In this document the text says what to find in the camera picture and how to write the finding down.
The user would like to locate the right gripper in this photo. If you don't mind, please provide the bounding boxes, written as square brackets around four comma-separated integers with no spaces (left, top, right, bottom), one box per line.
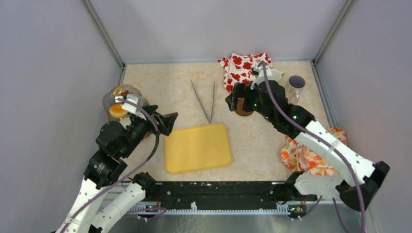
[225,83,275,123]

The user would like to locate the metal serving tongs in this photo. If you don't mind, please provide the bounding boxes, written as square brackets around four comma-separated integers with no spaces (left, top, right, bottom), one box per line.
[190,80,216,124]

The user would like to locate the pink pearlescent mug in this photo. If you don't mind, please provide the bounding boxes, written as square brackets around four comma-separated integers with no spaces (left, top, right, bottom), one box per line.
[285,75,306,104]

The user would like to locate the orange glazed donut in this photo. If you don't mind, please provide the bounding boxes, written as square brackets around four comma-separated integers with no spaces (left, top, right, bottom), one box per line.
[109,103,128,119]

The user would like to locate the three-tier glass dessert stand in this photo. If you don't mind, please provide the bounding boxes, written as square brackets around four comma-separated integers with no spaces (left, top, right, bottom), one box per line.
[102,84,149,128]

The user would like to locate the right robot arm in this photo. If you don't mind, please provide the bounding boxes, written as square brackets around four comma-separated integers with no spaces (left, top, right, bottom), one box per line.
[225,81,390,211]

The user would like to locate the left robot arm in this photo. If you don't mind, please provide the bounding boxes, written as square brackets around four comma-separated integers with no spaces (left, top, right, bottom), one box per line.
[57,105,178,233]

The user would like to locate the left brown coaster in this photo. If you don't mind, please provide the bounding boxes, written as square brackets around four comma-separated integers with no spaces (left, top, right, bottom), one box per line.
[235,98,254,117]

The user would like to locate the green mug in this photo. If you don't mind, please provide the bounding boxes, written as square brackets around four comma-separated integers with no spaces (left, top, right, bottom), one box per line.
[268,69,285,82]

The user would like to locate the red poppy cloth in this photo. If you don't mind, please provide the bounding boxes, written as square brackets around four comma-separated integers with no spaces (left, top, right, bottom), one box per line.
[218,53,273,93]

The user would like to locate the yellow plastic tray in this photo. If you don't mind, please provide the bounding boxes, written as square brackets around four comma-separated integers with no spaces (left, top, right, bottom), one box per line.
[164,123,232,175]

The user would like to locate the orange floral cloth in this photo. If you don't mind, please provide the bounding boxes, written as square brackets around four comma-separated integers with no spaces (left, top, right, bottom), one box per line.
[280,136,339,176]

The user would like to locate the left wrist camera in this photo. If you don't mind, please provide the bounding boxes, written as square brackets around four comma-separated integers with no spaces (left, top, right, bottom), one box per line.
[115,94,149,120]

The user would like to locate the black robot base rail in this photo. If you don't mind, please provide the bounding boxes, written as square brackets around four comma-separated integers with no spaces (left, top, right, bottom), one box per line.
[144,181,305,210]

